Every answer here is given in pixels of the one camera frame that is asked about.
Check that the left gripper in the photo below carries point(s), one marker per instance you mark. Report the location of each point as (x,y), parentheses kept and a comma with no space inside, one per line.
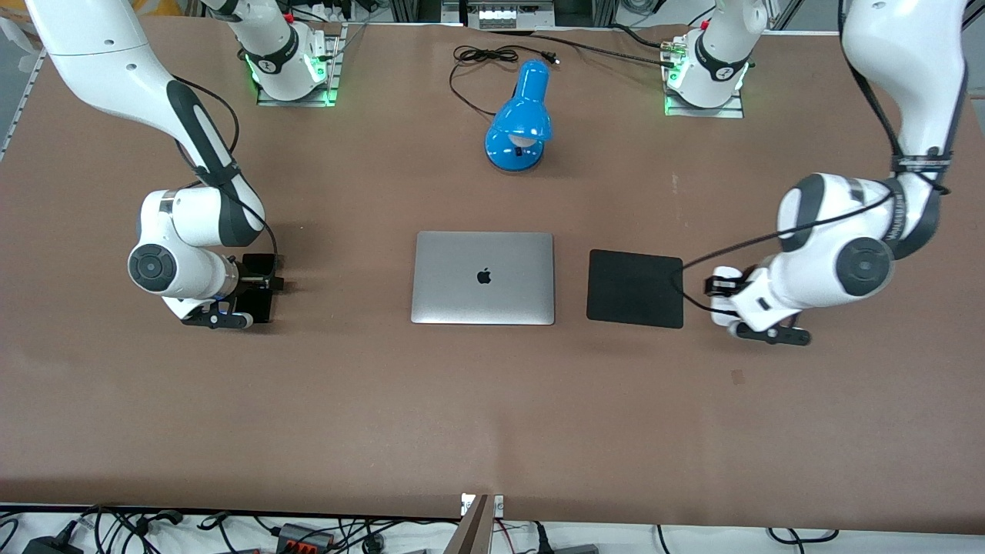
(721,286)

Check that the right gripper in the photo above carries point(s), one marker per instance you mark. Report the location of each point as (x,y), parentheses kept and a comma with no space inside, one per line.
(252,283)

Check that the white computer mouse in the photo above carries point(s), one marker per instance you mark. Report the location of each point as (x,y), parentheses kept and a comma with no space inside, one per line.
(723,312)

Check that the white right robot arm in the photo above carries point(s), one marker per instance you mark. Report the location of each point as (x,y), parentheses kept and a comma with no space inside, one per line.
(108,54)

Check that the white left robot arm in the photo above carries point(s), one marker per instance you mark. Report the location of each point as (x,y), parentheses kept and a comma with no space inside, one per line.
(900,46)

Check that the black mouse pad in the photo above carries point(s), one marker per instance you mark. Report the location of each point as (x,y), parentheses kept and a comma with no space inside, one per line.
(631,288)

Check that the silver closed laptop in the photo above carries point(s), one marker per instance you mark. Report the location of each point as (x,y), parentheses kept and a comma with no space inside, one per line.
(481,300)

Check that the black orange power adapter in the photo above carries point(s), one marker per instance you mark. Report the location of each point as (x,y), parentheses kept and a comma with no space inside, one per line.
(304,536)

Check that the blue desk lamp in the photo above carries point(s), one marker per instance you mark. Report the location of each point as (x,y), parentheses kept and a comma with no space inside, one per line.
(519,115)

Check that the black power plug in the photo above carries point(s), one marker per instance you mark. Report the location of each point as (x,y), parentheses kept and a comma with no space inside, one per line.
(374,543)

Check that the black power brick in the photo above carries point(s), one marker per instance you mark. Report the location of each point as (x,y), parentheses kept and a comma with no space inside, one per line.
(48,545)

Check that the grey electronics box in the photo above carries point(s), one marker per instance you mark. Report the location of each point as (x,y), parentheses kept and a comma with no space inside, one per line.
(508,15)

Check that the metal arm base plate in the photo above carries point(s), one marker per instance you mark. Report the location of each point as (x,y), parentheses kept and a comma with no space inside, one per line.
(265,98)
(735,111)

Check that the aluminium table edge rail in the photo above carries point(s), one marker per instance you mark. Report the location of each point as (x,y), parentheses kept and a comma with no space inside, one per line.
(19,104)

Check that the white stand bracket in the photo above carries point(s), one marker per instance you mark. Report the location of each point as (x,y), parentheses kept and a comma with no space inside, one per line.
(498,505)

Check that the brown camera stand post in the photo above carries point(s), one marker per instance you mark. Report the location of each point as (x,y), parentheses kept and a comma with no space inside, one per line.
(471,535)

